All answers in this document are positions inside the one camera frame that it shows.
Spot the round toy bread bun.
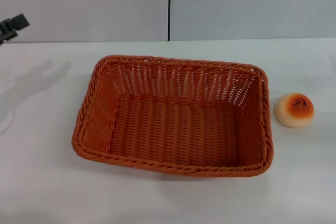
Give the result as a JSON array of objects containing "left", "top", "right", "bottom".
[{"left": 274, "top": 92, "right": 315, "bottom": 129}]

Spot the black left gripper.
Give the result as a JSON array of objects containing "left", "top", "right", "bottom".
[{"left": 0, "top": 13, "right": 30, "bottom": 46}]

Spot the orange woven plastic basket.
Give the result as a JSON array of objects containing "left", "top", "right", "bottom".
[{"left": 70, "top": 55, "right": 275, "bottom": 178}]

